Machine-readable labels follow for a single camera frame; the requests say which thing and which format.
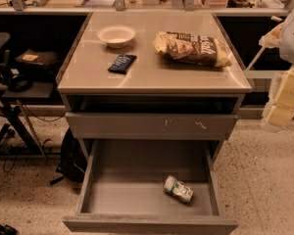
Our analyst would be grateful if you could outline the white handled stick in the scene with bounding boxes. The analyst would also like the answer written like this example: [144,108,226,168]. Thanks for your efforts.
[246,16,283,71]

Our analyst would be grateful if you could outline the brown chip bag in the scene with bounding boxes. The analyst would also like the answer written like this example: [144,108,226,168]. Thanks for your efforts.
[153,31,231,68]

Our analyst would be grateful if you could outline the black headphones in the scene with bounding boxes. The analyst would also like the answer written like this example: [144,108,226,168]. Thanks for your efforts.
[0,64,32,92]

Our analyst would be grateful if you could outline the black desk frame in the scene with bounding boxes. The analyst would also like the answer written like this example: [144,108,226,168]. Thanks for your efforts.
[0,32,62,174]

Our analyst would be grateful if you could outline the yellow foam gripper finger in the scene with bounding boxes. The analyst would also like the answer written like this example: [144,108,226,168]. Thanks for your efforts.
[259,23,282,48]
[262,66,294,128]

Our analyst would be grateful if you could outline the black backpack on floor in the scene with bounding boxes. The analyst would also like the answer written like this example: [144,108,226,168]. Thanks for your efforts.
[50,129,87,185]

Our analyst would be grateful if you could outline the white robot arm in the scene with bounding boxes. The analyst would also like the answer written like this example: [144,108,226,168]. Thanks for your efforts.
[259,9,294,132]

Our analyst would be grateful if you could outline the dark blue snack bar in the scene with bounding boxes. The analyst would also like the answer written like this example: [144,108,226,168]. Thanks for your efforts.
[108,54,136,74]

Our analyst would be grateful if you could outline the black bag on shelf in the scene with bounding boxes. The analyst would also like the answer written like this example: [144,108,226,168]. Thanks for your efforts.
[15,49,63,82]

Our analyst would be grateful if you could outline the white paper bowl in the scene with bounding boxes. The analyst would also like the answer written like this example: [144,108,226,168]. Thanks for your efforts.
[97,25,135,49]

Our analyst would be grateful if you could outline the black object floor corner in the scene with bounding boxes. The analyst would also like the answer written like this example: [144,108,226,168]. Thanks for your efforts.
[0,224,18,235]

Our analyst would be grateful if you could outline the open grey middle drawer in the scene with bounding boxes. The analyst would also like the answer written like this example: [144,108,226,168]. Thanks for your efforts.
[63,140,238,235]

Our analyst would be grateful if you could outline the grey drawer cabinet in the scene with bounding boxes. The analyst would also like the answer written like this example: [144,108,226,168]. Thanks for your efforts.
[55,11,256,165]

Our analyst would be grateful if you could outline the closed grey top drawer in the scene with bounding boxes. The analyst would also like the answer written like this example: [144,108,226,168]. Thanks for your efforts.
[66,113,237,140]

